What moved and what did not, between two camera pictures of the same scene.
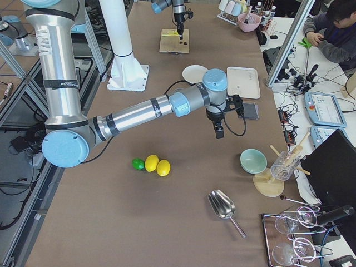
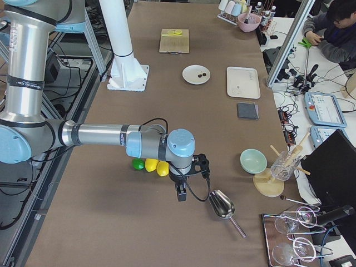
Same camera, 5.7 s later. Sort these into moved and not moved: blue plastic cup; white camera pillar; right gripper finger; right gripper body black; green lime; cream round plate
Moved: right gripper body black; right gripper finger
Not moved: cream round plate; green lime; blue plastic cup; white camera pillar
